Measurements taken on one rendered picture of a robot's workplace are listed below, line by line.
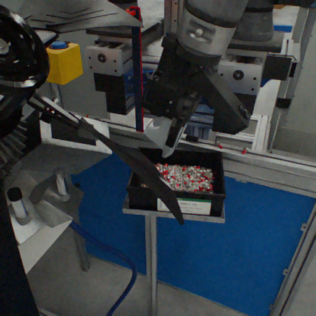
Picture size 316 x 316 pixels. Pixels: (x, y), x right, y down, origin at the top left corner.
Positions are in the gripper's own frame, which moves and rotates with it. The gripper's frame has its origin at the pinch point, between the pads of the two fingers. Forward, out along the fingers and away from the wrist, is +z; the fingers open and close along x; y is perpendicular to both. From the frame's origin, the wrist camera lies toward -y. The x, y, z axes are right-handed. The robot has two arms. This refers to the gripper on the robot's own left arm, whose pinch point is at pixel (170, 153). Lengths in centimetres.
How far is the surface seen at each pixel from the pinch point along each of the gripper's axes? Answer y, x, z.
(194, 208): -9.3, -4.1, 14.0
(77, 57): 40, -30, 8
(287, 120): -47, -170, 60
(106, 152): 11.5, 1.9, 5.7
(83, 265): 21, -26, 105
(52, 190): 15.3, 13.3, 9.3
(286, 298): -53, -26, 54
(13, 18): 21.7, 14.6, -18.9
